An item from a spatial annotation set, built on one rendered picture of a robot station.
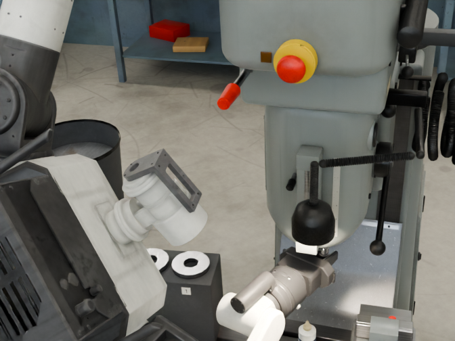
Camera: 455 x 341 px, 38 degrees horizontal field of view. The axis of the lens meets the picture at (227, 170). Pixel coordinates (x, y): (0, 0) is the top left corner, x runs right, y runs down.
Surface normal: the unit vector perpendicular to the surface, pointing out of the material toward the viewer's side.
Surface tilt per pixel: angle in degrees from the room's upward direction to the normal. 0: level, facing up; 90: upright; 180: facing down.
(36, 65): 81
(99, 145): 0
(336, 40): 90
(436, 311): 0
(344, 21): 90
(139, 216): 90
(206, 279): 0
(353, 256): 62
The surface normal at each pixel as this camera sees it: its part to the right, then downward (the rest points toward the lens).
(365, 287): -0.24, -0.25
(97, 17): -0.29, 0.51
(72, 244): 0.83, -0.49
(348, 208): 0.18, 0.50
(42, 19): 0.53, 0.19
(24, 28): 0.11, 0.08
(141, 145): -0.05, -0.86
